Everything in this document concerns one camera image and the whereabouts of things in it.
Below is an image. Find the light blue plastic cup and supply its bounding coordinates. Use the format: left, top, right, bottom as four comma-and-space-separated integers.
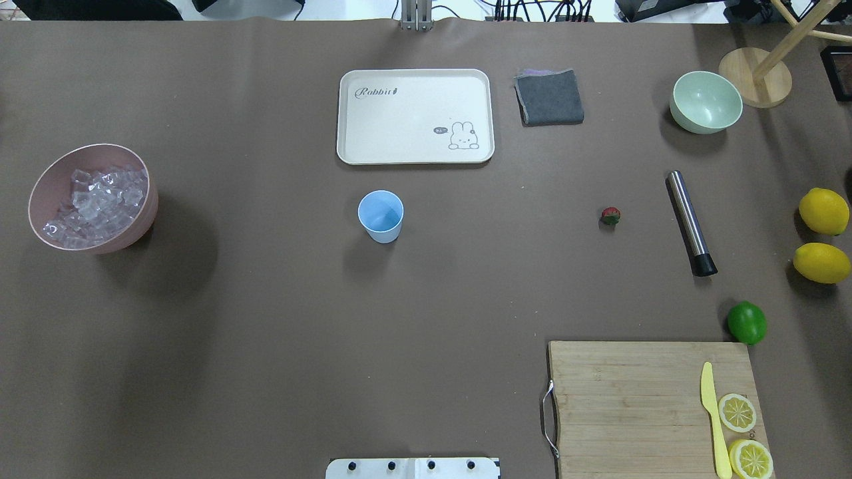
358, 190, 405, 243

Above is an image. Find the pile of clear ice cubes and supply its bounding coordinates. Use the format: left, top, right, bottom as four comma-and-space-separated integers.
40, 166, 149, 249

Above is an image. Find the cream rabbit tray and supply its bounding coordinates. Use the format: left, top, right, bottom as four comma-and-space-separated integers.
337, 68, 495, 166

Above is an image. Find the grey folded cloth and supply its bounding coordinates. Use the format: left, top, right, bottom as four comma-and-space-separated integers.
514, 68, 585, 126

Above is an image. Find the red strawberry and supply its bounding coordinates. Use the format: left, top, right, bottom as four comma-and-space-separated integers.
600, 207, 622, 226

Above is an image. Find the wooden cutting board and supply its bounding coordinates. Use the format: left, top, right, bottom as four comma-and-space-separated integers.
548, 341, 761, 478

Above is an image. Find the steel muddler black tip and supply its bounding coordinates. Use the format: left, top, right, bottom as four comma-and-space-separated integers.
666, 170, 718, 277

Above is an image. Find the mint green bowl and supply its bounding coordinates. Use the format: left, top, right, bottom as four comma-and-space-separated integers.
669, 71, 744, 134

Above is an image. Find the yellow plastic knife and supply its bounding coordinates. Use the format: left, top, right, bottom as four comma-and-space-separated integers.
700, 361, 733, 478

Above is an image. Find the green lime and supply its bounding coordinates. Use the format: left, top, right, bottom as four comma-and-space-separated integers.
726, 301, 767, 345

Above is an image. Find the upper lemon slice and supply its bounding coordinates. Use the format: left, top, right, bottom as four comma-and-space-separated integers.
718, 393, 757, 433

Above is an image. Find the lemon slice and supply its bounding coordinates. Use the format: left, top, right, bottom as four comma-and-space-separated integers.
718, 393, 757, 433
728, 439, 775, 478

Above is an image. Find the wooden mug tree stand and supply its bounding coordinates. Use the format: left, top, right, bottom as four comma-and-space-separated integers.
719, 1, 851, 108

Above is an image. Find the pink bowl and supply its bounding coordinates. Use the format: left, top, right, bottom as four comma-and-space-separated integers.
28, 143, 158, 254

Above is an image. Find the lower yellow lemon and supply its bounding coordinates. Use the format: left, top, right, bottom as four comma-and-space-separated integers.
792, 242, 851, 284

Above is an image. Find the yellow lemon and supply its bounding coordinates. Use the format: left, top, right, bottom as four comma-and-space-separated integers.
792, 242, 851, 284
798, 188, 850, 236

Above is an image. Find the lower lemon slice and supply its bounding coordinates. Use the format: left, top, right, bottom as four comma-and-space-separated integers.
728, 439, 775, 478

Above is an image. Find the upper yellow lemon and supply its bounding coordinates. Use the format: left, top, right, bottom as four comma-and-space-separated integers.
798, 188, 850, 236

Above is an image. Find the dark brown box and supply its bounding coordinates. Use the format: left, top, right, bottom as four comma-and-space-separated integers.
819, 46, 851, 101

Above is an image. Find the aluminium frame post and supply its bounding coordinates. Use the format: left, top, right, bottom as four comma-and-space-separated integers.
399, 0, 434, 31

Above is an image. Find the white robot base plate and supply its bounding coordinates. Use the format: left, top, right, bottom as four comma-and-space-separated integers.
325, 457, 501, 478

